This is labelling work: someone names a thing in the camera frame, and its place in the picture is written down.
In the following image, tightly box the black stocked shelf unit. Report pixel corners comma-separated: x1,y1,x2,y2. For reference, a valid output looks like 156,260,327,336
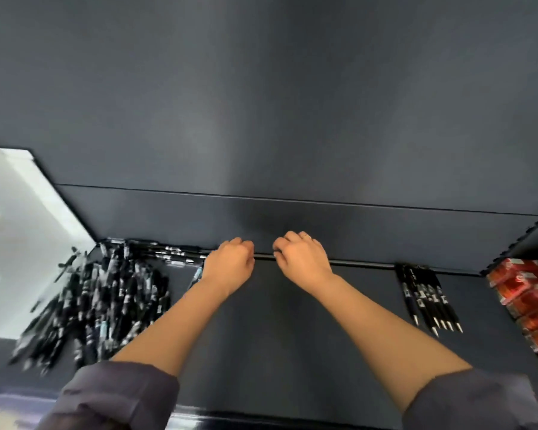
478,204,538,277

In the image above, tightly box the person's left forearm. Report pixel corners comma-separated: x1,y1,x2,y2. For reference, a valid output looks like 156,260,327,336
109,281,230,377

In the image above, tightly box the grey right sleeve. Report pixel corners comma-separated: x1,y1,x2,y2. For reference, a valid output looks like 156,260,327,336
401,367,538,430

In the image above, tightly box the dark grey shelf unit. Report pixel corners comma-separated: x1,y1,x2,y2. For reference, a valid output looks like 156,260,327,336
0,0,538,430

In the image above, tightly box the person's left hand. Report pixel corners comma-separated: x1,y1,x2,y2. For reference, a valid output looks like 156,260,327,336
200,236,255,299

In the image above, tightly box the white tiered pen holder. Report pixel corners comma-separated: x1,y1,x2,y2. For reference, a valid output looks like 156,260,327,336
0,146,97,341

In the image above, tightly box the grey sleeve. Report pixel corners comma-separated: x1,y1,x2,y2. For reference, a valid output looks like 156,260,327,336
401,367,538,430
35,360,180,430

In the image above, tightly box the person's right hand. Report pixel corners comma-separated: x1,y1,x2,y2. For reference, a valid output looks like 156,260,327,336
272,231,335,297

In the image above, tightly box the pile of black pens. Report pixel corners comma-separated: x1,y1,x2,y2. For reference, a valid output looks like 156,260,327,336
8,236,207,377

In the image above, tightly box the aligned bundle of black pens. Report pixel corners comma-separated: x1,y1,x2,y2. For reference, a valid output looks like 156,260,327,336
394,263,464,339

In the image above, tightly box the grey left sleeve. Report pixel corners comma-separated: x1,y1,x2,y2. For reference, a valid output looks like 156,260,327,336
35,360,180,430

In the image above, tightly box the person's right forearm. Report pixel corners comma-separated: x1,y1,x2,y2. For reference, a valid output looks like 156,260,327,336
311,275,472,413

